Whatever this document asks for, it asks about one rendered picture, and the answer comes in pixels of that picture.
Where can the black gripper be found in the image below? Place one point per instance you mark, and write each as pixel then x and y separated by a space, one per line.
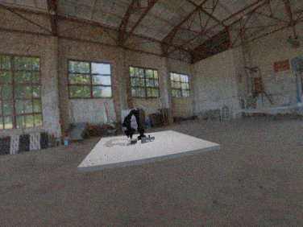
pixel 128 132

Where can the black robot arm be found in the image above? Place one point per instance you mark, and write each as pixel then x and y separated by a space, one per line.
pixel 127 121

